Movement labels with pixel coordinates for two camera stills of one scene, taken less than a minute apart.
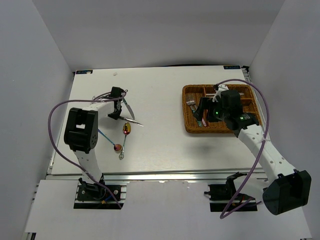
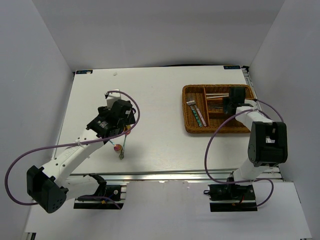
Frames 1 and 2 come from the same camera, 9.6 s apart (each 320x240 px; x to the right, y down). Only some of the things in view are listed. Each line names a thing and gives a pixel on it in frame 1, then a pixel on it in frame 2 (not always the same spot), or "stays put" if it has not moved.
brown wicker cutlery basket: [192, 95] stays put
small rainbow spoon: [117, 147] stays put
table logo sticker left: [84, 72] stays put
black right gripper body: [217, 114] to [226, 102]
